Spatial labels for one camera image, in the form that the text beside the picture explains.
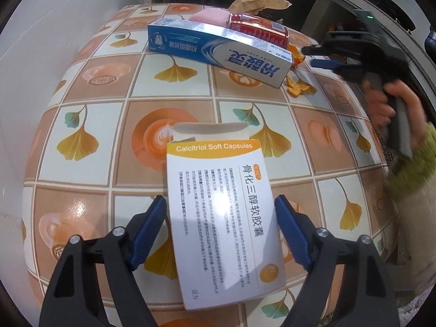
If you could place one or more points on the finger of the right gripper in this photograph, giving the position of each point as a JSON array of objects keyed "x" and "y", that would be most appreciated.
[
  {"x": 336, "y": 67},
  {"x": 344, "y": 47}
]

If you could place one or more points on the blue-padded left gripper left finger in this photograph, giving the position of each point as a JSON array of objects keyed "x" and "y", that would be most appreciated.
[{"x": 74, "y": 298}]

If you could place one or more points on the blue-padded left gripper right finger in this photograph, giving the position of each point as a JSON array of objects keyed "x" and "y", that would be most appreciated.
[{"x": 366, "y": 297}]

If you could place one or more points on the orange peel piece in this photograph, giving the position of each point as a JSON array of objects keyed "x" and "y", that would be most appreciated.
[{"x": 298, "y": 88}]

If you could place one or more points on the red white small box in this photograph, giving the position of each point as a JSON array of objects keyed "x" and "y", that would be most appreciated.
[{"x": 259, "y": 27}]

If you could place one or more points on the brown paper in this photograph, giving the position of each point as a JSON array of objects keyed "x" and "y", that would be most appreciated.
[{"x": 253, "y": 7}]

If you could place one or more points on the blue toothpaste box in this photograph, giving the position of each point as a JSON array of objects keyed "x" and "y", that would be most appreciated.
[{"x": 221, "y": 47}]

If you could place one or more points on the white orange medicine box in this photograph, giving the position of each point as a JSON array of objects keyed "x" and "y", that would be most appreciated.
[{"x": 223, "y": 222}]

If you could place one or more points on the pink scrubbing sponge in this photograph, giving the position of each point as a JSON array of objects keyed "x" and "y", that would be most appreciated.
[{"x": 212, "y": 16}]

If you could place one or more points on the right forearm green cuff sleeve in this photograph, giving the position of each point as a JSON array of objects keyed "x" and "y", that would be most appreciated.
[{"x": 411, "y": 184}]

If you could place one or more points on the patterned tablecloth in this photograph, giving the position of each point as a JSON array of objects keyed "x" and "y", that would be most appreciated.
[{"x": 99, "y": 158}]

